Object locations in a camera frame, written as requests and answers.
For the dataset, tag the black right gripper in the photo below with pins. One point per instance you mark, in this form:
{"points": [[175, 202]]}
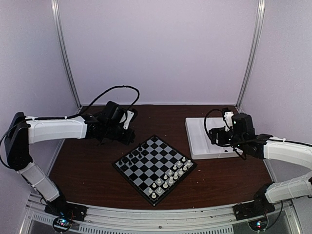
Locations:
{"points": [[220, 131]]}

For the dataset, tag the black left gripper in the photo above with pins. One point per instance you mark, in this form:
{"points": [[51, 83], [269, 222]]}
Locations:
{"points": [[130, 135]]}

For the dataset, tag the white plastic divided tray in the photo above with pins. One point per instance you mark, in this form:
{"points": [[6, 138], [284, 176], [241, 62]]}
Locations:
{"points": [[199, 143]]}

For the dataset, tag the black white chessboard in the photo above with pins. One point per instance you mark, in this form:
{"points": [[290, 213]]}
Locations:
{"points": [[155, 155]]}

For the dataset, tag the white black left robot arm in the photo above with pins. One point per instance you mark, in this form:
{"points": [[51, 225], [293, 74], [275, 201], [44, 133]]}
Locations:
{"points": [[31, 134]]}

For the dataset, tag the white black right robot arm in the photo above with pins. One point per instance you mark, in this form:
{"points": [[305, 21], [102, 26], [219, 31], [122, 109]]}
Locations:
{"points": [[265, 146]]}

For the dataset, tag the white chess piece row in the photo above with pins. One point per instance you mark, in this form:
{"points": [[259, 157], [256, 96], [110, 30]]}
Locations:
{"points": [[167, 178]]}

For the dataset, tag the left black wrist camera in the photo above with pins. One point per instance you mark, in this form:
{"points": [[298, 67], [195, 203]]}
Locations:
{"points": [[112, 113]]}

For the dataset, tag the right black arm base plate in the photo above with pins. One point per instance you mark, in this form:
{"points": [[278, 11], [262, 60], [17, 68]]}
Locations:
{"points": [[258, 207]]}

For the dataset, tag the front aluminium rail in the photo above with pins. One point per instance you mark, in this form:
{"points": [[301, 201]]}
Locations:
{"points": [[104, 220]]}

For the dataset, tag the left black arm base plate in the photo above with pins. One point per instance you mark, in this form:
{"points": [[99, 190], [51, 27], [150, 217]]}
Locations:
{"points": [[60, 207]]}

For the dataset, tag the right aluminium frame post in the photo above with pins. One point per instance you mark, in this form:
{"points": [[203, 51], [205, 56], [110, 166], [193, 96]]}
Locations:
{"points": [[259, 20]]}

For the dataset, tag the aluminium frame post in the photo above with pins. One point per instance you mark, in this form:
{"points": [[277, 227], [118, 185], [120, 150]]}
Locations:
{"points": [[64, 54], [259, 20]]}

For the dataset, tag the left aluminium frame post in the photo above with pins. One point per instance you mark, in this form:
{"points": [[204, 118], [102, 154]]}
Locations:
{"points": [[64, 54]]}

